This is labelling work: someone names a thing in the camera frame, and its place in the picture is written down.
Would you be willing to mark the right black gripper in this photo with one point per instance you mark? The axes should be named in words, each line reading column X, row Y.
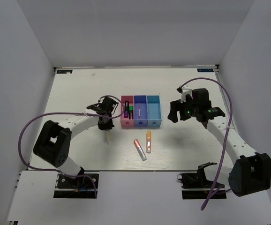
column 176, row 106

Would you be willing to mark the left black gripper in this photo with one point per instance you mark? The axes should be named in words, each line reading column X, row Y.
column 105, row 127

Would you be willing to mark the purple cap black highlighter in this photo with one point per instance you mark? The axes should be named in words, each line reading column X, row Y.
column 126, row 109

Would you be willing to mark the green cap black highlighter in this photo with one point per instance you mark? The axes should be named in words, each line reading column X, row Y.
column 131, row 112

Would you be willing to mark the yellow gel pen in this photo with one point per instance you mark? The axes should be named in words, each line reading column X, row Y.
column 108, row 137

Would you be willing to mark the pink gel pen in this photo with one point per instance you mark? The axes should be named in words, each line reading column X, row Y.
column 139, row 111

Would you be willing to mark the yellow cap orange marker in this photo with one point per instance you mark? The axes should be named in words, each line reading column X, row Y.
column 148, row 142

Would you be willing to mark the orange cap grey marker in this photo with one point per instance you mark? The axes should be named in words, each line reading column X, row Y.
column 140, row 150

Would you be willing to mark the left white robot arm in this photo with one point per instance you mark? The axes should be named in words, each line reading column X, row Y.
column 53, row 142

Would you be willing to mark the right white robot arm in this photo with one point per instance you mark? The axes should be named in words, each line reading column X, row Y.
column 251, row 171

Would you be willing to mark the pink drawer box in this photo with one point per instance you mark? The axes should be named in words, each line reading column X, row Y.
column 127, row 119

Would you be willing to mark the right blue table label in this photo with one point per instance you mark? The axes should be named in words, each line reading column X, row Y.
column 205, row 70

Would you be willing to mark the blue table label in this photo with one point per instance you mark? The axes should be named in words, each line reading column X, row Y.
column 64, row 71
column 205, row 70

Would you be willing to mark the dark blue drawer box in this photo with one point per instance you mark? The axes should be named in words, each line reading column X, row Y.
column 143, row 121

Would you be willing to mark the light blue drawer box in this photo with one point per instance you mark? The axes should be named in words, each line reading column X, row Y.
column 154, row 111

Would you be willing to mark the left blue table label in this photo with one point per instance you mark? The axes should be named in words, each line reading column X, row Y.
column 64, row 71

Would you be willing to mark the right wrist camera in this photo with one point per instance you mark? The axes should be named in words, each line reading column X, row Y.
column 184, row 91

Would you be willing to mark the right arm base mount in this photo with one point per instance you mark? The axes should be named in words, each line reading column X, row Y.
column 192, row 188

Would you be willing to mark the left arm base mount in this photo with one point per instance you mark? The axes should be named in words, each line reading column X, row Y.
column 78, row 188

